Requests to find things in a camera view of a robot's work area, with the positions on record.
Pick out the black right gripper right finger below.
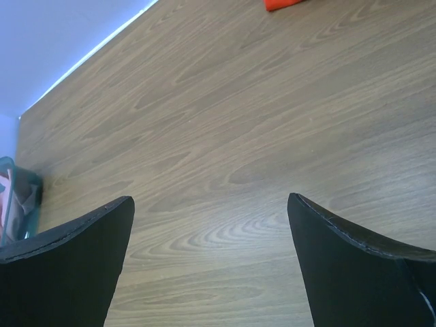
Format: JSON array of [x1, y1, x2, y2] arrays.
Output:
[[287, 193, 435, 326]]

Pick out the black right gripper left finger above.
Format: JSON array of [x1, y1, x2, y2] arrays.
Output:
[[1, 196, 135, 326]]

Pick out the clear teal plastic bin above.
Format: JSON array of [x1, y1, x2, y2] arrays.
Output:
[[1, 157, 43, 246]]

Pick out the folded orange t-shirt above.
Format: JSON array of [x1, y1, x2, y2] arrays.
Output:
[[264, 0, 302, 12]]

